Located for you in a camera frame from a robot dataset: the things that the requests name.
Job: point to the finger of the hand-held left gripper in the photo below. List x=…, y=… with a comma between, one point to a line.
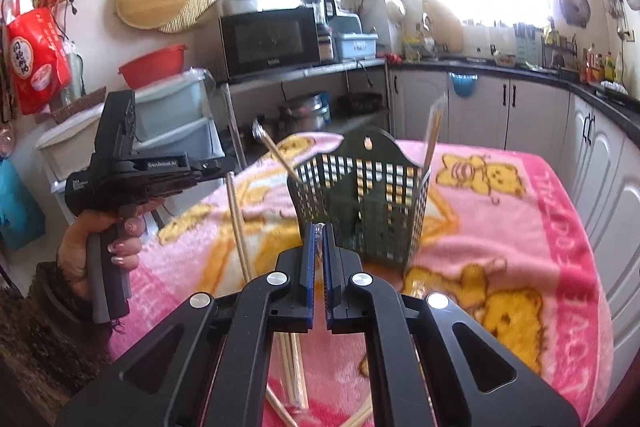
x=215, y=164

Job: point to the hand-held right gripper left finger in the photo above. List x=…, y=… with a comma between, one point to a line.
x=312, y=259

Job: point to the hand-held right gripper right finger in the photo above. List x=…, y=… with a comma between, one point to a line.
x=330, y=267

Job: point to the wooden chopsticks pair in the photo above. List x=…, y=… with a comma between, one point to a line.
x=434, y=132
x=277, y=154
x=239, y=227

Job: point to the green plastic utensil basket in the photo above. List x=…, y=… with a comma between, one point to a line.
x=370, y=207

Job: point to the wooden chopstick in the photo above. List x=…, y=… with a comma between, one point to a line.
x=277, y=404
x=357, y=414

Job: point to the person's left forearm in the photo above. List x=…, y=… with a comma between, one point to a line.
x=50, y=347

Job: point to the hanging metal utensils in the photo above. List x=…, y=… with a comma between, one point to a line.
x=616, y=2

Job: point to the person's left hand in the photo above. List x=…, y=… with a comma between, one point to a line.
x=77, y=239

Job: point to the wrapped wooden chopsticks pair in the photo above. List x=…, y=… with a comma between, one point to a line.
x=277, y=154
x=434, y=132

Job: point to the grey plastic drawer unit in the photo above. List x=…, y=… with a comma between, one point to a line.
x=170, y=107

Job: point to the wicker basket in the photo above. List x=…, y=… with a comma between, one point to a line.
x=75, y=107

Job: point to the stacked metal pots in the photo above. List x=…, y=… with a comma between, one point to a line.
x=305, y=114

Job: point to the blue bag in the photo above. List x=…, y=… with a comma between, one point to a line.
x=17, y=207

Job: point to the red plastic basin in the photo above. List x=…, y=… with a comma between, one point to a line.
x=152, y=67

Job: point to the metal kitchen shelf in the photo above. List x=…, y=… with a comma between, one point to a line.
x=300, y=72

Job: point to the black microwave oven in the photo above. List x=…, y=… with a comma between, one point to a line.
x=270, y=44

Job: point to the red plastic bag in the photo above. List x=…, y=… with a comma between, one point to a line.
x=35, y=62

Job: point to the black frying pan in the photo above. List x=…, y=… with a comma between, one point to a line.
x=362, y=104

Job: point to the brown sauce jar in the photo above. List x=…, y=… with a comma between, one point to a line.
x=325, y=47

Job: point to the pink printed blanket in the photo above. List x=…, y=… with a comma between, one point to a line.
x=500, y=227

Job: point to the black blender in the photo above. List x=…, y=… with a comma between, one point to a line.
x=317, y=4

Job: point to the blue hanging bin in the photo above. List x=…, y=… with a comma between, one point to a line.
x=462, y=86

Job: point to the white hanging colander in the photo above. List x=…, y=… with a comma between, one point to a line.
x=396, y=9

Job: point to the white kitchen cabinets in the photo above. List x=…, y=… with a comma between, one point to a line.
x=535, y=117

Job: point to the wooden cutting board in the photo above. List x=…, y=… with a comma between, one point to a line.
x=445, y=27

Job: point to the white patterned bowl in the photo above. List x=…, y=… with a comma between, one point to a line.
x=503, y=60

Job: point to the knife block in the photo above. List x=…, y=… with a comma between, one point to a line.
x=527, y=49

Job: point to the spice rack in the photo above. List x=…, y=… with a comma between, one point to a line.
x=560, y=54

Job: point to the black kitchen countertop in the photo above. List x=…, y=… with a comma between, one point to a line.
x=615, y=112

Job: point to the row of condiment bottles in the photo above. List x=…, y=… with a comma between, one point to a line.
x=597, y=67

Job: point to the round mesh splatter screen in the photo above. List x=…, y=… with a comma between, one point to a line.
x=575, y=7

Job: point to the wall socket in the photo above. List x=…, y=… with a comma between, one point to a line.
x=625, y=34

